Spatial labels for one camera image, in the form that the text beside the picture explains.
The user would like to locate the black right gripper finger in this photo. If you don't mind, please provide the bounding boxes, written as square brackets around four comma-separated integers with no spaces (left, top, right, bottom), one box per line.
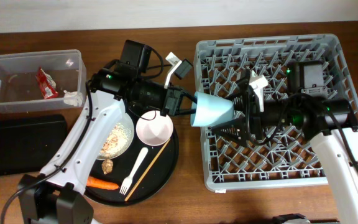
[211,118,248,147]
[228,75,249,106]

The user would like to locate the blue cup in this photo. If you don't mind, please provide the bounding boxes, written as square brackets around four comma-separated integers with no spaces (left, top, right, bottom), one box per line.
[190,91,234,127]

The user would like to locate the pink bowl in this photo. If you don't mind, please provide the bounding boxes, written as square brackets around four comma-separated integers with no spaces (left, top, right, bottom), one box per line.
[135,110,173,146]

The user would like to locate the white tissue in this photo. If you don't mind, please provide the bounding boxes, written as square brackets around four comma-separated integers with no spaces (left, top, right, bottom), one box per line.
[63,90,83,106]

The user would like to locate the red snack wrapper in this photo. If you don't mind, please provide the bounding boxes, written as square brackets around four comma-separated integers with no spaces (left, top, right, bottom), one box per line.
[35,67,58,99]

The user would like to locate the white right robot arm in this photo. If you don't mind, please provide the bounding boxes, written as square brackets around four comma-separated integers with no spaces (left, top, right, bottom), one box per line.
[211,61,358,223]

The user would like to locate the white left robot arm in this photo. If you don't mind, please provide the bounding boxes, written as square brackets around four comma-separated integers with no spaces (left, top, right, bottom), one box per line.
[0,40,197,223]

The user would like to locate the grey dishwasher rack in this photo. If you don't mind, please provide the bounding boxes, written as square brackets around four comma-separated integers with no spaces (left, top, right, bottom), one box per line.
[195,34,358,192]

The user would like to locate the clear plastic waste bin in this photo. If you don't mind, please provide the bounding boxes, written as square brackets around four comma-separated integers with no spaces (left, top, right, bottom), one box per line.
[0,50,86,113]

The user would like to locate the wooden chopstick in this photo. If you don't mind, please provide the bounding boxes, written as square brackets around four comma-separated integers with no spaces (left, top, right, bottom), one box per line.
[124,139,170,202]

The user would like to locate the grey plate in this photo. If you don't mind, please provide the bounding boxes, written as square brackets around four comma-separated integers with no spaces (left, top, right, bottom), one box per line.
[97,113,134,160]

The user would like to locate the rice and peanut leftovers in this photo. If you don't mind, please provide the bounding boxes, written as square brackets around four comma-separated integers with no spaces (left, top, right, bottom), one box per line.
[99,123,133,158]

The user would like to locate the round black serving tray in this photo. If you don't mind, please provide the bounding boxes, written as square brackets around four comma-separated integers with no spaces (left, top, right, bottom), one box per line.
[85,131,179,207]

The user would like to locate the white plastic fork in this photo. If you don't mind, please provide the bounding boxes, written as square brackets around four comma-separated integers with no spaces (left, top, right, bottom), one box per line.
[119,147,149,195]

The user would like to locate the brown food scrap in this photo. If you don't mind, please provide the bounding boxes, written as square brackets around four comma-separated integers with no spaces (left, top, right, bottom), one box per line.
[101,159,114,175]

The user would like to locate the orange carrot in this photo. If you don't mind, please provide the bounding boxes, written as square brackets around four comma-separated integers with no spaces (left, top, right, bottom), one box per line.
[86,176,119,190]

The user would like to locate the black rectangular tray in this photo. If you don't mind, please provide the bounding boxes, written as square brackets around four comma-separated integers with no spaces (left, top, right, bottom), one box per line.
[0,114,67,176]

